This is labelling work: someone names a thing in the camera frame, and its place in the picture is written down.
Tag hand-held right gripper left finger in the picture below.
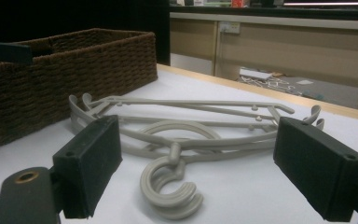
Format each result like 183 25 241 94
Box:
51 115 124 219

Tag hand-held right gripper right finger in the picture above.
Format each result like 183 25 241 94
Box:
272 117 358 223

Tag brown woven basket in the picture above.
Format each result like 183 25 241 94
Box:
0 27 158 147

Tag grey plastic clothes hanger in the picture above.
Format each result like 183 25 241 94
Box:
82 92 296 209
68 94 325 221

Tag black curtain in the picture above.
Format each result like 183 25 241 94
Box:
0 0 171 66

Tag white paper stack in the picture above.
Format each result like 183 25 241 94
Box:
239 67 275 81

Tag beige wooden counter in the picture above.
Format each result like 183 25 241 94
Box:
169 11 358 114

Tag white wire frames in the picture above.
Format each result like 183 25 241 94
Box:
241 76 303 95

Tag white wall socket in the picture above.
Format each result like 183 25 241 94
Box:
218 21 241 35

